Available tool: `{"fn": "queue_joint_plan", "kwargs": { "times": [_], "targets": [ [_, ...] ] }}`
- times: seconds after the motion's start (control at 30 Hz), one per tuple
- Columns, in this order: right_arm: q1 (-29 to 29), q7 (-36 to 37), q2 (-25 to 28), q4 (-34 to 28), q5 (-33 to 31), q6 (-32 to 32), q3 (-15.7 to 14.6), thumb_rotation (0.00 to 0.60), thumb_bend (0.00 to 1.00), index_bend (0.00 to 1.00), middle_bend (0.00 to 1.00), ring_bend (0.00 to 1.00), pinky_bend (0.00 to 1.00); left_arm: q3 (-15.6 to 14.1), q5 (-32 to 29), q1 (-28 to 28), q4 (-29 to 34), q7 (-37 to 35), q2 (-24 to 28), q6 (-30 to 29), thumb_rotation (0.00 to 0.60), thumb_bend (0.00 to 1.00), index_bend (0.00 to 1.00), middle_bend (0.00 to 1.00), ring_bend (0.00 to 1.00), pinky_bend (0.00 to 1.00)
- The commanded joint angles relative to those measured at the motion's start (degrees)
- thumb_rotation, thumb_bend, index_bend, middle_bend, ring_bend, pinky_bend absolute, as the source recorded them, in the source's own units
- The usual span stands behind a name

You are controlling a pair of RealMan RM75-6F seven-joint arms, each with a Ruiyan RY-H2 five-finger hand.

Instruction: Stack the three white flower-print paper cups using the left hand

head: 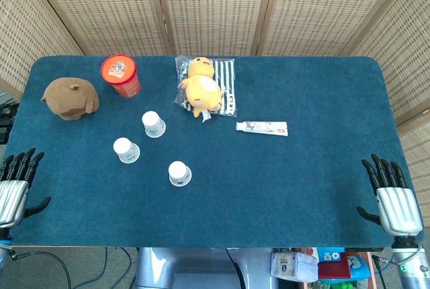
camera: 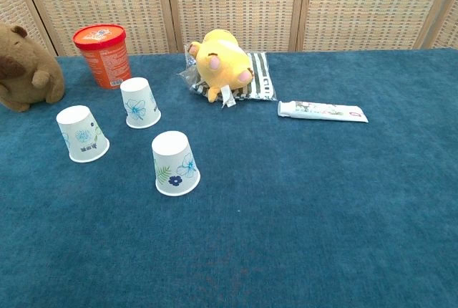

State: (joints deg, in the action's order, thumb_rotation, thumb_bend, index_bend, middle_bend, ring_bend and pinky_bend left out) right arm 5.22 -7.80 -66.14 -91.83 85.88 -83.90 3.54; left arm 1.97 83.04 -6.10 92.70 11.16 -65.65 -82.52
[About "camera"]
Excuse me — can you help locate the white paper cup fern print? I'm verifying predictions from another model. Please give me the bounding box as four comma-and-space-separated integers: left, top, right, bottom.
151, 130, 201, 197

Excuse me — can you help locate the white paper cup large flower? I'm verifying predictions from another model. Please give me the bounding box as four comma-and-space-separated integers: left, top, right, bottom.
120, 77, 162, 130

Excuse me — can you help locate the white paper cup with text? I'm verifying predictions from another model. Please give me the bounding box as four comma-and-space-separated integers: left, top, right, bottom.
56, 105, 110, 163

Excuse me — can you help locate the striped plastic package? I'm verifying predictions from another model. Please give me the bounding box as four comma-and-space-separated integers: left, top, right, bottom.
177, 44, 278, 103

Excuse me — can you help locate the yellow plush toy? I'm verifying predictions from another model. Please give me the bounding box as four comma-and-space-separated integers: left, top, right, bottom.
187, 29, 255, 109

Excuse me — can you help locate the blue carpet table mat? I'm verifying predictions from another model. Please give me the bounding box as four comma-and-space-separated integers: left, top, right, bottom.
0, 47, 458, 308

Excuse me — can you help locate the white toothpaste tube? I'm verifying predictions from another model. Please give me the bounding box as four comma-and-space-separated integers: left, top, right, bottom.
277, 100, 369, 123

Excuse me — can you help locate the woven bamboo folding screen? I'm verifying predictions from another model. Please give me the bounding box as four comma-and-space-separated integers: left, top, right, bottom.
0, 0, 458, 57

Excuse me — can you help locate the red lidded snack tub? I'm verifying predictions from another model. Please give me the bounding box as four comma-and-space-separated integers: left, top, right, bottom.
72, 24, 132, 90

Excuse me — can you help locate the brown capybara plush toy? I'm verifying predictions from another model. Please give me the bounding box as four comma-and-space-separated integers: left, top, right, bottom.
0, 23, 66, 113

